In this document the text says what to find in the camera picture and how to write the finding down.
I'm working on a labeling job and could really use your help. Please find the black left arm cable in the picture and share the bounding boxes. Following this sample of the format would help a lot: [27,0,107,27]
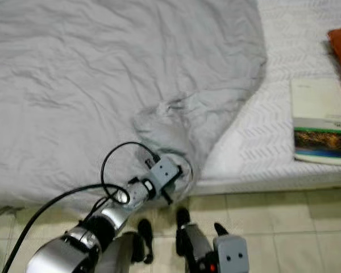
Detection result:
[1,141,163,273]

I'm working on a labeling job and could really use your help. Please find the light grey duvet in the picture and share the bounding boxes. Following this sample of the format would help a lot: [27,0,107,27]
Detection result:
[0,0,268,214]

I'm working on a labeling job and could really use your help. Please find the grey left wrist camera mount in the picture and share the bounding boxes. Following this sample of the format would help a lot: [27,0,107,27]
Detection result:
[145,156,184,197]

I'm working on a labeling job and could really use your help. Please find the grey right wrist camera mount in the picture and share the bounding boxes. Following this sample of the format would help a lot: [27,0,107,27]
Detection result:
[212,234,250,273]

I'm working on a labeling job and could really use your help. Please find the white chevron-pattern mattress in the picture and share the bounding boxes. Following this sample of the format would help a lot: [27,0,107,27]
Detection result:
[193,0,341,191]

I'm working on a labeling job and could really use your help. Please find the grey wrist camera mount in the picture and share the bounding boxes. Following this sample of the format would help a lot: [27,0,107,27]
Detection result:
[145,156,184,197]
[212,234,250,273]

